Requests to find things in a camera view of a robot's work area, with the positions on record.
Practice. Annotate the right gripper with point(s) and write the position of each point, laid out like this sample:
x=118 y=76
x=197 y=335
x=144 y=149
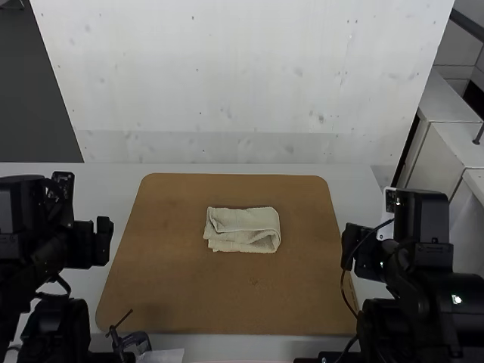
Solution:
x=365 y=249

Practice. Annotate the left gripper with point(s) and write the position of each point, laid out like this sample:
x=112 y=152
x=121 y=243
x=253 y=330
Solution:
x=89 y=242

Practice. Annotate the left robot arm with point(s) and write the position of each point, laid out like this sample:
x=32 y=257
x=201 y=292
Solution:
x=15 y=211

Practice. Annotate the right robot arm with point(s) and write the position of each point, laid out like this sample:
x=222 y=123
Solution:
x=423 y=219

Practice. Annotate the pale towel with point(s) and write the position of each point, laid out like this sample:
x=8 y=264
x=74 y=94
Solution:
x=242 y=227

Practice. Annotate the cork mat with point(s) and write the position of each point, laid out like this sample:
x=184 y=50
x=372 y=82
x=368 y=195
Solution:
x=170 y=264

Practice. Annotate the black clamp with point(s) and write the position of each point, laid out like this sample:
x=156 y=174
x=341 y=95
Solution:
x=121 y=344

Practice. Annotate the white cabinet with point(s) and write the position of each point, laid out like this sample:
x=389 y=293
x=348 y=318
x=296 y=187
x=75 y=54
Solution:
x=446 y=151

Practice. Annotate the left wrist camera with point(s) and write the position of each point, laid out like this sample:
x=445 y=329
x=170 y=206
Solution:
x=62 y=196

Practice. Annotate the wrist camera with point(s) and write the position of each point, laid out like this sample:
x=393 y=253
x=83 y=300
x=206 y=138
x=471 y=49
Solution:
x=62 y=196
x=389 y=200

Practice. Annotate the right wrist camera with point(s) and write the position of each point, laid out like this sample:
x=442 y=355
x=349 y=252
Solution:
x=389 y=200

